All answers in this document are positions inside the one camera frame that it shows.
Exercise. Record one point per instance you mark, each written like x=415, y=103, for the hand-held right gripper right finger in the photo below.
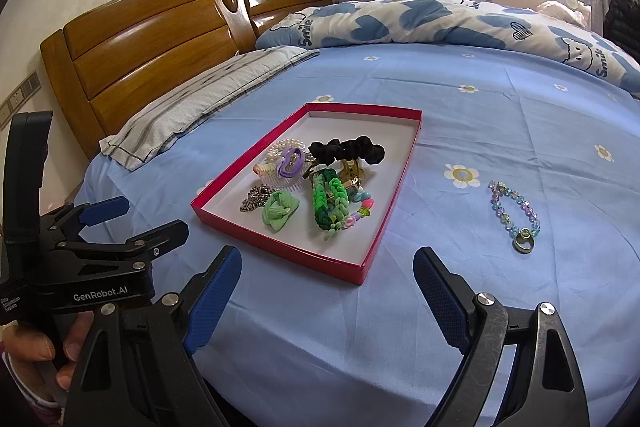
x=440, y=297

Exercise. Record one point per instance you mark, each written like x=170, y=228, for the blue cloud print duvet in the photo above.
x=400, y=24

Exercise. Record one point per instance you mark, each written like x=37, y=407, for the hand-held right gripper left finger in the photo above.
x=210, y=302

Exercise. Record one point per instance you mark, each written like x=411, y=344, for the wooden headboard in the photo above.
x=150, y=57

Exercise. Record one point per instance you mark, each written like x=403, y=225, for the yellow glitter hair clip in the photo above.
x=350, y=166

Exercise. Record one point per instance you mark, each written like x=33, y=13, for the blue floral bed sheet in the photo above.
x=450, y=132

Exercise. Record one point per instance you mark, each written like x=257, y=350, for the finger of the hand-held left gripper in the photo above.
x=102, y=210
x=160, y=239

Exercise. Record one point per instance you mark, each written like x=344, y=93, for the red cardboard box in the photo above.
x=350, y=122

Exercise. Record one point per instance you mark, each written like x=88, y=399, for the purple hair clip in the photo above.
x=290, y=167

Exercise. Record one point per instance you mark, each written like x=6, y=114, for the transparent glitter hair comb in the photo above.
x=280, y=184

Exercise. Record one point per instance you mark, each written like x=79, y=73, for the wall switch panel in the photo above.
x=29, y=87
x=6, y=109

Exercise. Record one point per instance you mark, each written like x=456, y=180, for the grey striped pillow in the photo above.
x=200, y=102

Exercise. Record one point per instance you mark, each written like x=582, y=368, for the person's left hand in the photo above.
x=30, y=344

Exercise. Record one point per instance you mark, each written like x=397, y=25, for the black scrunchie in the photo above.
x=360, y=152

